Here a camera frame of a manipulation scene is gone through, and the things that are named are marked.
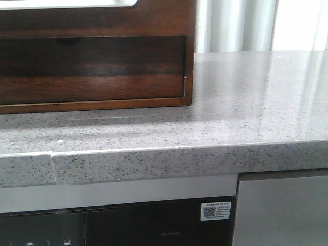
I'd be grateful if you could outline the wooden drawer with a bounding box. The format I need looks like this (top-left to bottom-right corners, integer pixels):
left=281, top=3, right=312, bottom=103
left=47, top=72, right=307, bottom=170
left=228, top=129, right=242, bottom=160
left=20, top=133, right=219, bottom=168
left=1, top=36, right=185, bottom=104

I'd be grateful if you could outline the dark wooden drawer cabinet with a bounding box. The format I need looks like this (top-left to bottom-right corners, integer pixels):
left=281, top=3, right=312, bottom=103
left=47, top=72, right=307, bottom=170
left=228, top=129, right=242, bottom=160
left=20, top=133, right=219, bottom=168
left=1, top=1, right=196, bottom=114

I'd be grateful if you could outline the white QR code sticker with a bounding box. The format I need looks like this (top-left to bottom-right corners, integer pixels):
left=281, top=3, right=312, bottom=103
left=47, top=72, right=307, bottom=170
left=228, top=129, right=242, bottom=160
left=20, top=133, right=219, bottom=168
left=200, top=201, right=231, bottom=221

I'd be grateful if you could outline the black glass built-in appliance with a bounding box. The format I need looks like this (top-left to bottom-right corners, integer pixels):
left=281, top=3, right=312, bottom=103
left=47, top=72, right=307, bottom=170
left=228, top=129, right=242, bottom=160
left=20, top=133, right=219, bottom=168
left=1, top=196, right=235, bottom=245

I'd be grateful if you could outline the white sheer curtain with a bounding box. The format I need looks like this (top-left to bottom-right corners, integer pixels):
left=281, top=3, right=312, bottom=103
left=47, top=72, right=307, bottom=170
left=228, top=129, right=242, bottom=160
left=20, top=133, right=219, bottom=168
left=195, top=1, right=327, bottom=53

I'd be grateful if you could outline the grey cabinet door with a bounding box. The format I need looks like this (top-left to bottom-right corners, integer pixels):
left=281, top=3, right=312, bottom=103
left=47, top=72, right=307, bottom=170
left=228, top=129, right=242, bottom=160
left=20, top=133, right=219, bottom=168
left=233, top=170, right=327, bottom=245

